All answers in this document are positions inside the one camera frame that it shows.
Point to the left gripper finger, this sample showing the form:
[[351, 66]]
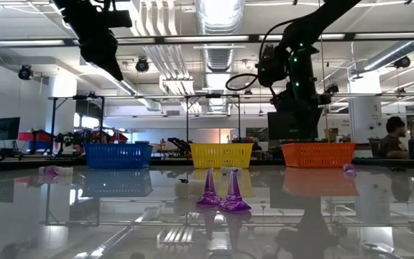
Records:
[[110, 59], [92, 57]]

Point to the white ghost figure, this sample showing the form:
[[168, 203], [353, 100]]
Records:
[[189, 188], [41, 170]]

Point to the black background robot arm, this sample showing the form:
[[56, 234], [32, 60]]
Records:
[[178, 144]]

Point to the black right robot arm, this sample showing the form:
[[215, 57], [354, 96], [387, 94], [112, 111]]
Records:
[[300, 46]]

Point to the black computer monitor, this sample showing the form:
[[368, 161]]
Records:
[[4, 128], [272, 129]]

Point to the black hanging ceiling device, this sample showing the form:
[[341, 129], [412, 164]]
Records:
[[333, 88]]

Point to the orange plastic basket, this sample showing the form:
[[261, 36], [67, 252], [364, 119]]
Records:
[[318, 155]]

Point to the white ceiling pipe bundle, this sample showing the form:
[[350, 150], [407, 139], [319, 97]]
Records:
[[164, 54]]

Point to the white round column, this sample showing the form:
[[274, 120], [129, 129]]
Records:
[[365, 122]]

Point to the purple witch hat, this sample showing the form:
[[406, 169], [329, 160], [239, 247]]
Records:
[[349, 167], [210, 196], [234, 201], [51, 170]]

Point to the wooden bench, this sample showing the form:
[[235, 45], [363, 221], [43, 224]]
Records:
[[370, 147]]

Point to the red fabric cover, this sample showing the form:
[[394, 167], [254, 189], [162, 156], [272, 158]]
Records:
[[117, 137]]

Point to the yellow plastic basket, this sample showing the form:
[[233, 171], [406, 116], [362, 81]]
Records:
[[221, 155]]

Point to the person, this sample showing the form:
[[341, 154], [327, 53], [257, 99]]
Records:
[[392, 140]]

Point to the blue plastic basket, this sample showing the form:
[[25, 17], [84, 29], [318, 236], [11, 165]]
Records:
[[117, 156]]

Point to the red storage bin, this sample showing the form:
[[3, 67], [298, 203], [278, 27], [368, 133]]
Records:
[[25, 136]]

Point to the black plastic spider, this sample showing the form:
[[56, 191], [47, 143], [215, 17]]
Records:
[[397, 169]]

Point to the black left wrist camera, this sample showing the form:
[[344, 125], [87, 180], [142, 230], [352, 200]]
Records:
[[120, 18]]

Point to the black ceiling dome camera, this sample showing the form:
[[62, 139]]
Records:
[[402, 62], [142, 65], [25, 72]]

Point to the black overhead frame beam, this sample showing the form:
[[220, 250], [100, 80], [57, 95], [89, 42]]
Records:
[[158, 39]]

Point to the black metal rig frame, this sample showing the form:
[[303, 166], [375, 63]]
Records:
[[187, 118]]

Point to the silver ventilation duct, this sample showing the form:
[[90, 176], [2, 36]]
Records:
[[221, 21], [390, 57]]

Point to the black aluminium table frame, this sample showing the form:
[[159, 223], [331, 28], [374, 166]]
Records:
[[171, 162]]

